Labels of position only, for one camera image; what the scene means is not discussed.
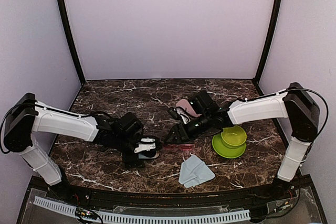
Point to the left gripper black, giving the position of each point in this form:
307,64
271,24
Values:
132,162

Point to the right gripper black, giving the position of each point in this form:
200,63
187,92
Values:
178,129

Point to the black glasses case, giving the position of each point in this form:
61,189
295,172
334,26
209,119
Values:
153,154

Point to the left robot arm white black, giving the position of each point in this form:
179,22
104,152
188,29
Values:
28,116

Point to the right light blue cloth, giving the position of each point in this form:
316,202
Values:
194,172

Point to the pink glasses case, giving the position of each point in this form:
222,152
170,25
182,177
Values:
187,107

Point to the right black frame post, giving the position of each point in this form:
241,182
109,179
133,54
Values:
268,41

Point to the black frame post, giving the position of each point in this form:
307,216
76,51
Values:
268,41
70,41

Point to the black front rail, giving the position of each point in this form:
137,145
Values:
249,197

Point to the left black frame post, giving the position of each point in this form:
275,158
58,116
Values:
70,41

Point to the white slotted cable duct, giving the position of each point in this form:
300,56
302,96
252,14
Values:
140,215

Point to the pink translucent sunglasses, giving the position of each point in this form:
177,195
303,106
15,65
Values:
179,147

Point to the green plate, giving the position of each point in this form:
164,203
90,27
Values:
222,150

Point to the green bowl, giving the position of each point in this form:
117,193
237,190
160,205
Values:
233,137

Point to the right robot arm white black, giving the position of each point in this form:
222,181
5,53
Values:
293,103

